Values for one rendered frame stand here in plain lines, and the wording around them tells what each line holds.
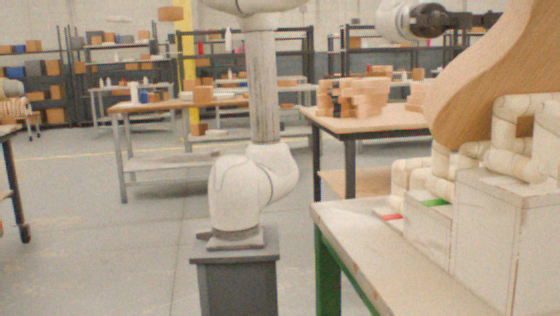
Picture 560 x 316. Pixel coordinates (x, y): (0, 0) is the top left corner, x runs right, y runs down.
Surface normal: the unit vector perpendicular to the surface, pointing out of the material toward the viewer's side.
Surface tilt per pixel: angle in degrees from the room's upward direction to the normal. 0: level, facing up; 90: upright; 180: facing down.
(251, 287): 90
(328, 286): 90
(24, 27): 90
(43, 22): 90
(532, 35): 139
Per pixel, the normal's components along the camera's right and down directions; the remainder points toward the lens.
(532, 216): 0.21, 0.22
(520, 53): 0.18, 0.87
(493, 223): -0.98, 0.09
